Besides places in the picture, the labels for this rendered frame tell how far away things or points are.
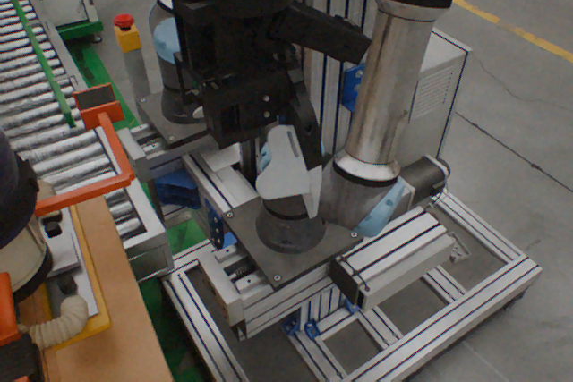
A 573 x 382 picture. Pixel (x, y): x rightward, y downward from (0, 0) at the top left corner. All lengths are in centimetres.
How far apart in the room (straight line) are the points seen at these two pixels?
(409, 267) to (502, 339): 115
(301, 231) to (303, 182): 57
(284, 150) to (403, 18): 39
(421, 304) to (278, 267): 106
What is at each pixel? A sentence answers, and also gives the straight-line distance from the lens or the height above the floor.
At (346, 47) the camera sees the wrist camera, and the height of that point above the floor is 165.
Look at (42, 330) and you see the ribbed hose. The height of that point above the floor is 114.
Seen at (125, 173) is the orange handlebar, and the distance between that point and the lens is 101.
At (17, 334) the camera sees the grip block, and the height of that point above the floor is 121.
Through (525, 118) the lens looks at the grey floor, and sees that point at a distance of 331.
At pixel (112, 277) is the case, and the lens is 117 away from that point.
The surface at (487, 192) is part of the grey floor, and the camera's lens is 274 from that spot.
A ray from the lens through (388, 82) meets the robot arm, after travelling 78.
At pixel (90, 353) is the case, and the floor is 94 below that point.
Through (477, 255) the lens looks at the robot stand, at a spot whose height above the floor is 21.
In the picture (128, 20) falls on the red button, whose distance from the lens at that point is 185.
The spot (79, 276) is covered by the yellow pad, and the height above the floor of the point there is 107.
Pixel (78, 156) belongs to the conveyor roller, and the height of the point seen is 54.
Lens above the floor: 187
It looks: 44 degrees down
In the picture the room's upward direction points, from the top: straight up
